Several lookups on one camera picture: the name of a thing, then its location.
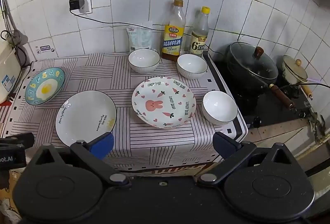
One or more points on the vinegar bottle yellow cap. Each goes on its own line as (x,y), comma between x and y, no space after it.
(198,43)

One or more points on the clear plastic bag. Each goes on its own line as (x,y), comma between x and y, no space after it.
(139,37)

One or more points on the cooking wine bottle brown cap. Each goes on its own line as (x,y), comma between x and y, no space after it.
(173,40)

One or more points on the striped tablecloth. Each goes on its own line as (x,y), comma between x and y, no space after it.
(129,136)

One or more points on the small wall sticker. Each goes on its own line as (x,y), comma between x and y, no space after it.
(46,49)

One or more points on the cream pot lid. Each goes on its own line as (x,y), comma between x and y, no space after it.
(294,66)

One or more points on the cream enamel pot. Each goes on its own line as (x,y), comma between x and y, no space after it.
(291,77)

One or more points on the black pot with glass lid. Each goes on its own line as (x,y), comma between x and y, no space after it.
(247,79)

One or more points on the white rice cooker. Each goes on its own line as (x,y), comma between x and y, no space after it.
(7,71)

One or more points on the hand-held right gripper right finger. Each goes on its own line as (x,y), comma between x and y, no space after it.
(222,144)

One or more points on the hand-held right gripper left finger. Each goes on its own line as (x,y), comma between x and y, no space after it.
(103,144)

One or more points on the black power adapter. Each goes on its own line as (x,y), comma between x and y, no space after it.
(76,4)

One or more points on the black gas stove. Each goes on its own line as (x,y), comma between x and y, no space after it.
(265,107)

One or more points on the glass wok lid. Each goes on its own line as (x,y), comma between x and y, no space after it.
(251,61)

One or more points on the white wall socket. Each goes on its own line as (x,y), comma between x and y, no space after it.
(89,0)

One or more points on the blue egg print plate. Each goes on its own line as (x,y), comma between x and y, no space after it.
(45,86)

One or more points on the white bowl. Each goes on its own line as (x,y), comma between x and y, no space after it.
(143,60)
(192,66)
(219,107)

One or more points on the white rabbit print plate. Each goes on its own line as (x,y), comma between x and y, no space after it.
(163,102)

